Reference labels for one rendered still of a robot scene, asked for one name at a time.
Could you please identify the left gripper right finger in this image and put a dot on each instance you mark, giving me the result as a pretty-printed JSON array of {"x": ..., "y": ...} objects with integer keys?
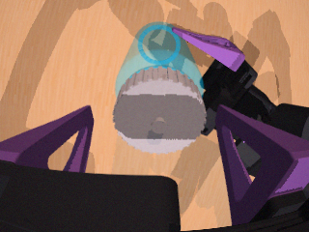
[{"x": 285, "y": 162}]

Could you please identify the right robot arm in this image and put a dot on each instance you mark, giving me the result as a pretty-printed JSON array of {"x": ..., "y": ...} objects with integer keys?
[{"x": 291, "y": 118}]

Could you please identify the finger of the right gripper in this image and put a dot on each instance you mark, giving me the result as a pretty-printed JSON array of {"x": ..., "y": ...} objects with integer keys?
[{"x": 230, "y": 57}]

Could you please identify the translucent blue plastic bottle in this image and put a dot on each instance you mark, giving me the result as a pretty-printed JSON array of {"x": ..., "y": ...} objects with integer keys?
[{"x": 155, "y": 45}]

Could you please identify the grey ribbed bottle cap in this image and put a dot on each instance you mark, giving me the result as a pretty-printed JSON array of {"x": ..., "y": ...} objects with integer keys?
[{"x": 159, "y": 111}]

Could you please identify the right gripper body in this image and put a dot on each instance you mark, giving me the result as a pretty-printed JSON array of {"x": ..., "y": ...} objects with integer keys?
[{"x": 229, "y": 88}]

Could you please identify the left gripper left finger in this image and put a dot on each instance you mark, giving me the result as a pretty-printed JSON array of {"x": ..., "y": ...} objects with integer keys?
[{"x": 35, "y": 146}]

